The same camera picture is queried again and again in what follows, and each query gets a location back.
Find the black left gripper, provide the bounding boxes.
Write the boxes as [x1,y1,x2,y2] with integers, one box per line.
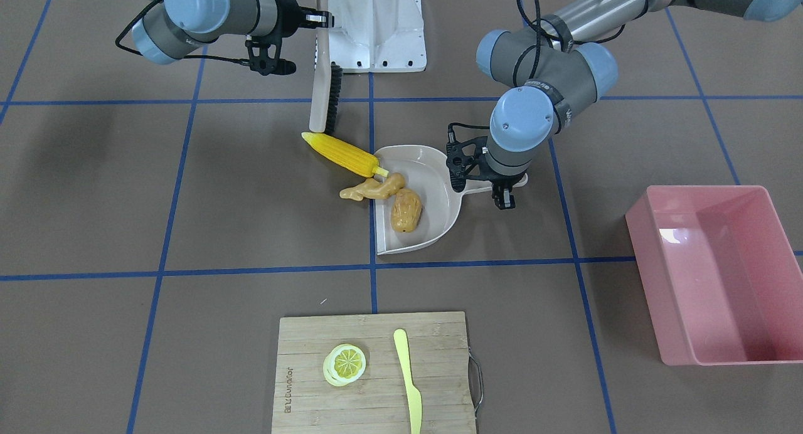
[484,168,526,210]

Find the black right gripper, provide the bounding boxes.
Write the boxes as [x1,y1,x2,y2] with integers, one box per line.
[276,0,334,39]

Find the beige hand brush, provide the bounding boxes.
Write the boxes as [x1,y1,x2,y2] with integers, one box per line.
[309,0,343,135]

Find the beige plastic dustpan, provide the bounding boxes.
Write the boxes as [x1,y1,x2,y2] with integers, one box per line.
[374,145,492,256]

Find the toy brown potato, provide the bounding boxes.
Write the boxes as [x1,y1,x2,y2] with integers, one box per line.
[390,188,423,232]

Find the toy ginger root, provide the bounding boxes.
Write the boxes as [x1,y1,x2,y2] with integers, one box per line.
[339,173,407,201]

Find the yellow toy corn cob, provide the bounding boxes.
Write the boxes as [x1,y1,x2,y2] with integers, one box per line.
[301,132,389,177]

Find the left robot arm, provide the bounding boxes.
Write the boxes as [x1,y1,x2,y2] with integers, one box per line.
[476,0,801,210]

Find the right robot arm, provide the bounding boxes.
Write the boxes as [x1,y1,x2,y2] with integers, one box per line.
[115,0,334,76]

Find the pink plastic bin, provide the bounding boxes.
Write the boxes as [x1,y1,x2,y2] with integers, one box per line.
[625,186,802,366]

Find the wooden cutting board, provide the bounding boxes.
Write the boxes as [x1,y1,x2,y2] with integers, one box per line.
[269,312,477,433]

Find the yellow plastic knife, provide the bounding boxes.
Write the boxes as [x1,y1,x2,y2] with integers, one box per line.
[393,329,423,433]

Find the lemon slices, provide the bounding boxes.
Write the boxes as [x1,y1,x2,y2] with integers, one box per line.
[323,344,367,386]

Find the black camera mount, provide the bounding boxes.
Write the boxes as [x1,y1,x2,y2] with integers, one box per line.
[445,122,490,193]

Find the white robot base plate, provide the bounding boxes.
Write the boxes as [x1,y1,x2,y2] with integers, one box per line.
[325,0,427,73]

